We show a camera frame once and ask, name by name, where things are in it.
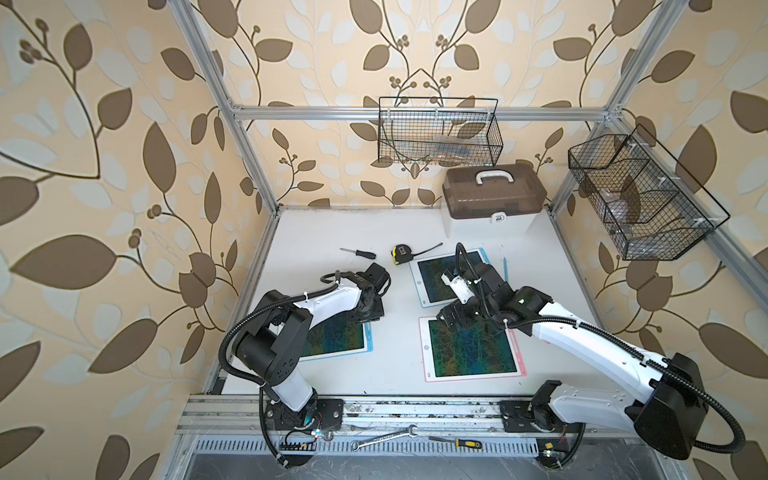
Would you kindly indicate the black yellow tape measure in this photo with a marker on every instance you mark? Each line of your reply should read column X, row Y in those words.
column 402, row 253

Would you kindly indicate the aluminium frame rail front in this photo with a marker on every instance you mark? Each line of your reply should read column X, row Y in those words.
column 471, row 416

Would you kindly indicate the black wire basket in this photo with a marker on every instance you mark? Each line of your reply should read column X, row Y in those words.
column 442, row 131
column 652, row 205

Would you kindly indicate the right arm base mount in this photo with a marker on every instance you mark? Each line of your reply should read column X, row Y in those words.
column 523, row 416

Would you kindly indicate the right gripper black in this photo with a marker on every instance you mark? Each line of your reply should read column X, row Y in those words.
column 448, row 320

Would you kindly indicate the blue writing tablet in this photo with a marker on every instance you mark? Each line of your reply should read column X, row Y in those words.
column 427, row 276
column 337, row 337

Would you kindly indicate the silver wrench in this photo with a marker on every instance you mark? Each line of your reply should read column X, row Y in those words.
column 410, row 432

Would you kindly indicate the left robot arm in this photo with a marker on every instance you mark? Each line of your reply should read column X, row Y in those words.
column 265, row 346

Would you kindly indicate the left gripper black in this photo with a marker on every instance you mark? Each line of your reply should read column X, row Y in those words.
column 379, row 314

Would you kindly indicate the pink writing tablet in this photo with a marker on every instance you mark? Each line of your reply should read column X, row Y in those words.
column 468, row 354

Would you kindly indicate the black wire basket right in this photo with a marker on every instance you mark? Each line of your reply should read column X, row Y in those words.
column 652, row 205

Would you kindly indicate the yellow black screwdriver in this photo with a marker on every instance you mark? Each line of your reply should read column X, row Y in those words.
column 458, row 442

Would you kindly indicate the black handled screwdriver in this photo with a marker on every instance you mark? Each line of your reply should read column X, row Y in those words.
column 361, row 253

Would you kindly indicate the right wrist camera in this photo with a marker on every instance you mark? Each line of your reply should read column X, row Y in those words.
column 460, row 287

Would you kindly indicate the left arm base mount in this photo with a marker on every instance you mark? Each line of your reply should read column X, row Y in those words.
column 324, row 414

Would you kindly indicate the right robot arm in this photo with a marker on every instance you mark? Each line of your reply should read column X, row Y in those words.
column 661, row 400

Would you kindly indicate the black wire basket back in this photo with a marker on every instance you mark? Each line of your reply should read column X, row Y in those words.
column 442, row 131

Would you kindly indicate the brown lid storage box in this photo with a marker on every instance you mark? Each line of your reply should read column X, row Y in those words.
column 491, row 202

